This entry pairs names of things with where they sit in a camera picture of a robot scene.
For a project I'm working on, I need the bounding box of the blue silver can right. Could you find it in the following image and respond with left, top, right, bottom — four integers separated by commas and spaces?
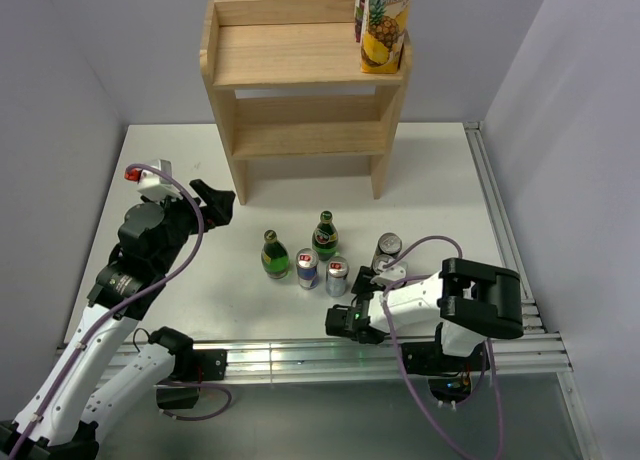
325, 256, 349, 298

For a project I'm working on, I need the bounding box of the aluminium side rail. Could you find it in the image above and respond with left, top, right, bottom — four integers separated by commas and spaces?
463, 122, 602, 459

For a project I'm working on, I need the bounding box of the dark grey can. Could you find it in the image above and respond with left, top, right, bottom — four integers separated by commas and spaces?
374, 232, 403, 258

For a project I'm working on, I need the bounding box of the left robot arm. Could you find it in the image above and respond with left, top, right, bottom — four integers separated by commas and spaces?
1, 180, 236, 459

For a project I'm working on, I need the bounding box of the black yellow tall can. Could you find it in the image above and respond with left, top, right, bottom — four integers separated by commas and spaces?
371, 254, 395, 274

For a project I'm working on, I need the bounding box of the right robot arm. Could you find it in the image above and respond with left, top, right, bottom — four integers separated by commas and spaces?
325, 256, 524, 376

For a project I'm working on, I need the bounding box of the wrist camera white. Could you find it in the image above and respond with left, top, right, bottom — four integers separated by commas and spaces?
124, 168, 181, 203
370, 261, 408, 286

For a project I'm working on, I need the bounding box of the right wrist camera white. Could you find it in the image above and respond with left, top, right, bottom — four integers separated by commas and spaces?
370, 261, 408, 286

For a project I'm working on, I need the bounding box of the blue silver can left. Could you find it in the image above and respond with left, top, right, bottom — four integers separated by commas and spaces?
296, 248, 319, 290

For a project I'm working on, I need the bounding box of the green glass bottle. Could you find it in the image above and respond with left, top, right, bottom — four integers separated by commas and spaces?
312, 210, 339, 261
261, 229, 289, 279

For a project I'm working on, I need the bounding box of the aluminium front rail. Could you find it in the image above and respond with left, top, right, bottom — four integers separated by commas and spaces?
194, 334, 573, 385

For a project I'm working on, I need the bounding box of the green glass bottle right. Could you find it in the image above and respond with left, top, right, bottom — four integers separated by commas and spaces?
312, 210, 339, 261

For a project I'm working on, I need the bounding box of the wooden two-tier shelf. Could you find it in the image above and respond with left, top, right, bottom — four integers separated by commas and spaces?
199, 0, 413, 203

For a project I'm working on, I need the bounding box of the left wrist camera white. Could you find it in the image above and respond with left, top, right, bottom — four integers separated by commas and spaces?
124, 168, 181, 203

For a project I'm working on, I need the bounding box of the blue silver can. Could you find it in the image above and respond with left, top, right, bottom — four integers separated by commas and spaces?
325, 256, 349, 298
296, 248, 319, 290

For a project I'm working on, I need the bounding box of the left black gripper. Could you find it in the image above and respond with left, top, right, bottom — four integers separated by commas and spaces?
144, 178, 234, 273

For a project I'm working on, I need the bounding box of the pineapple juice carton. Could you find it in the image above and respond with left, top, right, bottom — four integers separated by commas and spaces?
359, 0, 411, 74

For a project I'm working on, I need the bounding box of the green glass bottle left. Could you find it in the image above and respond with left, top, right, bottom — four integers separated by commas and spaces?
261, 229, 289, 279

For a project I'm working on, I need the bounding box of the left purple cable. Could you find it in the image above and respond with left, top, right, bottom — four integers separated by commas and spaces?
7, 163, 234, 459

